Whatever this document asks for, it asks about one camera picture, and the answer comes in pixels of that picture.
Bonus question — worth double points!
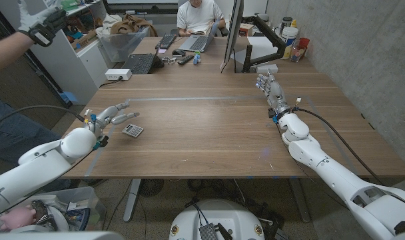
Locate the grey finned module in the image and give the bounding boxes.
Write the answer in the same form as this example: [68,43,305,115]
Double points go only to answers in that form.
[198,223,220,240]

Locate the operator hand white glove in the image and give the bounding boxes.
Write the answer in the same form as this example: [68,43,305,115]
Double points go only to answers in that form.
[16,0,69,47]

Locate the grey table leg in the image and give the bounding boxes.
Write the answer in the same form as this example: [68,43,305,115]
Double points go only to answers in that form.
[123,178,143,223]
[288,177,311,223]

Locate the black framed whiteboard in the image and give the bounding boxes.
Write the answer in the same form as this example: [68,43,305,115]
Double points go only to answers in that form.
[102,0,180,15]

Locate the black remote control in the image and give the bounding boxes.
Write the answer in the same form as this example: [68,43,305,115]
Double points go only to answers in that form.
[177,54,195,66]

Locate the brown small box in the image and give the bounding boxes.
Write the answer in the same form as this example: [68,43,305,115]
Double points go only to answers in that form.
[238,23,254,37]

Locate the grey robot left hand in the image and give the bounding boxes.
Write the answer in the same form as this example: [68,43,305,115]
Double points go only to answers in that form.
[85,101,141,141]

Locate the cardboard box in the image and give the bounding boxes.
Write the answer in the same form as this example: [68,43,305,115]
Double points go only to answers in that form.
[70,29,99,51]

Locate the clear storage bin with items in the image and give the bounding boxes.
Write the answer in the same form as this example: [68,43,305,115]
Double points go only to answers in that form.
[0,185,107,233]

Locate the large black keyboard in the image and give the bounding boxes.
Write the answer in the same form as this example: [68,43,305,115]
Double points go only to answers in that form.
[121,53,156,75]

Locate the clear plastic bin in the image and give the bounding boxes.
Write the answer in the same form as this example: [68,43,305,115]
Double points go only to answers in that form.
[98,26,151,63]

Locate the white cabinet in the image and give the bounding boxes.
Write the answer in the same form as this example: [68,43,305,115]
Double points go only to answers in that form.
[0,0,112,106]

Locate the grey pocket calculator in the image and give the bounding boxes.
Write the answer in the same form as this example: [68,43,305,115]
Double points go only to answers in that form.
[121,123,145,138]

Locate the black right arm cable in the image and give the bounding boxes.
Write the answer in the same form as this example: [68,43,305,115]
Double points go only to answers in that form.
[292,106,385,187]

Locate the white bag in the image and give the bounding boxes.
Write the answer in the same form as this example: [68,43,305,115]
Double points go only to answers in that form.
[95,13,123,38]

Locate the long grey tape strip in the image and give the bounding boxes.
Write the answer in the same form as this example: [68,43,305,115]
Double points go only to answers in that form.
[126,95,310,102]

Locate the seated person white t-shirt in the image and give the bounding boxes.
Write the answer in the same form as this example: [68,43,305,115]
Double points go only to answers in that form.
[176,0,226,37]

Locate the white plastic tub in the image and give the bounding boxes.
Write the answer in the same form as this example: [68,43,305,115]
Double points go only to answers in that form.
[280,26,300,61]

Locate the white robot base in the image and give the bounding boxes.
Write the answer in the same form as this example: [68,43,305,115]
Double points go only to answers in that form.
[168,199,266,240]

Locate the grey laptop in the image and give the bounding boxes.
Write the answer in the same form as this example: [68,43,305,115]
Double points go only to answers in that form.
[181,20,220,53]

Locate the small black keyboard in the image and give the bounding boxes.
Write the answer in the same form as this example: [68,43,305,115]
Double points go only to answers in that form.
[155,33,178,50]

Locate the operator body blue jeans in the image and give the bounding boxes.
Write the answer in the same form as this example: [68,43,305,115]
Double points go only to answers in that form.
[0,83,72,187]

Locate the pink pig toy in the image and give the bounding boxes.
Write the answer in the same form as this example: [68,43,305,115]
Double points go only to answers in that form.
[0,205,37,231]

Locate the green box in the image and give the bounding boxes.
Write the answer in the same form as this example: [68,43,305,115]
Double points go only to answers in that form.
[60,0,79,11]

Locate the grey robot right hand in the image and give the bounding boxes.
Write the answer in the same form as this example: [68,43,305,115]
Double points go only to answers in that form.
[255,69,292,119]

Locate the black round fan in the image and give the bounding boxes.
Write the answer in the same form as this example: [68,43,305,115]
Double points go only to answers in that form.
[138,178,165,198]

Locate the white power strip box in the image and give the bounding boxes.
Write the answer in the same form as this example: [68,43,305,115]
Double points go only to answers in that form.
[105,67,133,81]

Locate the black computer monitor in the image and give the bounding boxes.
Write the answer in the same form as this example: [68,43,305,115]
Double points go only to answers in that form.
[221,0,245,64]

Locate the clear plastic cup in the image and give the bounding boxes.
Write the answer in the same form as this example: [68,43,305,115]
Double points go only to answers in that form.
[290,45,305,63]

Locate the operator bare forearm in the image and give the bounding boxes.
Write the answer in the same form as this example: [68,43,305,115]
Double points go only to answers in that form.
[0,31,35,74]

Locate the white paper sheet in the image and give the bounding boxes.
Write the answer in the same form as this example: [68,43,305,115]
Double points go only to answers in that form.
[229,35,279,65]

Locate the flat white box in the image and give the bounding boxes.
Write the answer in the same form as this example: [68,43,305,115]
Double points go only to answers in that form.
[255,63,279,74]

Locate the dark can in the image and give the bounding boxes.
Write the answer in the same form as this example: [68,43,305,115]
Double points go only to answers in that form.
[280,16,294,33]

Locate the brown jacket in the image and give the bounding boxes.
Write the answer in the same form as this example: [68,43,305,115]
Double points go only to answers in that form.
[109,13,159,37]

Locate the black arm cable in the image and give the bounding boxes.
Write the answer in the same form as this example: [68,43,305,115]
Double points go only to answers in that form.
[292,106,385,187]
[0,105,87,130]

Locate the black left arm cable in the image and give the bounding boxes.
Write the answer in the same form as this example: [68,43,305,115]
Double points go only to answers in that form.
[0,105,87,130]

